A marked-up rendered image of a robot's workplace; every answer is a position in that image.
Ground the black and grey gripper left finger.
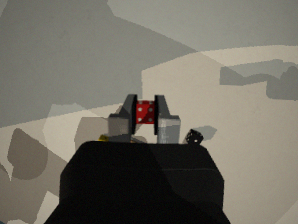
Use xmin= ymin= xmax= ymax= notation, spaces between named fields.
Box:
xmin=107 ymin=94 xmax=137 ymax=143

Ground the black die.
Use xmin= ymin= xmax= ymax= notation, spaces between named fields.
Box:
xmin=186 ymin=129 xmax=204 ymax=145

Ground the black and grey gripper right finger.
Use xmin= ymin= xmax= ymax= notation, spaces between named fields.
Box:
xmin=154 ymin=95 xmax=181 ymax=144

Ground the yellow die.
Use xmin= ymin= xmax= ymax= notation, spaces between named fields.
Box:
xmin=98 ymin=135 xmax=109 ymax=141

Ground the red die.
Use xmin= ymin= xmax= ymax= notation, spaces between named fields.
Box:
xmin=136 ymin=100 xmax=155 ymax=124

